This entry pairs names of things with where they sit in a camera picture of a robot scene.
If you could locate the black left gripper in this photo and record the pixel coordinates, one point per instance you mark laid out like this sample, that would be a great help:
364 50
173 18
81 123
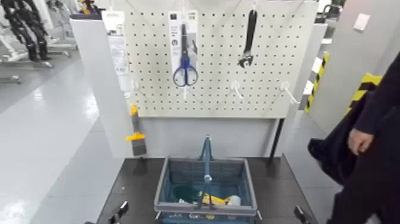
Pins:
89 222

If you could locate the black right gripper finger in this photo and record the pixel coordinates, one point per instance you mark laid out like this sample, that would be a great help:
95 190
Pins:
303 215

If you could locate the black adjustable wrench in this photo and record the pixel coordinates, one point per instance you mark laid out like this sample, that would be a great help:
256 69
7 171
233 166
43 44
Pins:
250 31

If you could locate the blue grey folding crate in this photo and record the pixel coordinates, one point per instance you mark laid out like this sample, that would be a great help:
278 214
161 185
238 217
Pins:
159 190

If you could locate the dark green item in crate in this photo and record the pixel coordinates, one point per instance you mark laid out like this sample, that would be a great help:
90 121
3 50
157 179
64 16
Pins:
185 192

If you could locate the white item in crate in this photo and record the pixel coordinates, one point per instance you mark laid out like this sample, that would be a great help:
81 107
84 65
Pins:
235 200

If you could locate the yellow item in crate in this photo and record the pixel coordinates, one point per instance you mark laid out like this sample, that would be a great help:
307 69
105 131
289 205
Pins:
215 199

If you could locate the person's bare hand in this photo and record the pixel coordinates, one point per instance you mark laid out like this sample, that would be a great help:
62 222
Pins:
359 141

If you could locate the black pegboard stand leg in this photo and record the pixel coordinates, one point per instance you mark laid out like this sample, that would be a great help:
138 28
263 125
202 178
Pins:
276 140

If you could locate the person in dark clothing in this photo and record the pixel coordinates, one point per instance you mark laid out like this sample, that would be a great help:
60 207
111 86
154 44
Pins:
375 175

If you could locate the white pegboard hook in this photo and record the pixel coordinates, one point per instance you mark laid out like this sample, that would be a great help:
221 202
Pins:
185 91
135 85
236 87
289 92

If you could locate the slim yellow black hazard strip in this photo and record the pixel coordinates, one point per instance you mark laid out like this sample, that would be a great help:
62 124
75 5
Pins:
316 83

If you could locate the white partition panel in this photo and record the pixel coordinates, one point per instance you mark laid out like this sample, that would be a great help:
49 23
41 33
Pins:
93 78

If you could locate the wide yellow black hazard strip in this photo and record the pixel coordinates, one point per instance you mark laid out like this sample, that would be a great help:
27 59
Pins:
364 87

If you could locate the white pegboard panel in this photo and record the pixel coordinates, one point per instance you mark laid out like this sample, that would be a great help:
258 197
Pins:
218 94

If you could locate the clear plastic packaged item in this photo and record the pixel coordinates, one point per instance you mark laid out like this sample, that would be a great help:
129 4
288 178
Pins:
120 59

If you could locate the white scissors packaging card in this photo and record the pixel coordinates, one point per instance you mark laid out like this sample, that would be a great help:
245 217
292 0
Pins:
175 28

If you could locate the black humanoid robot on stand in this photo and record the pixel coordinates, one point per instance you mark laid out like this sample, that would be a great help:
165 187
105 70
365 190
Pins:
28 28

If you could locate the white wall switch plate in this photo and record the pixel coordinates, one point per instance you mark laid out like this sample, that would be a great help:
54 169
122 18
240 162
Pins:
362 22

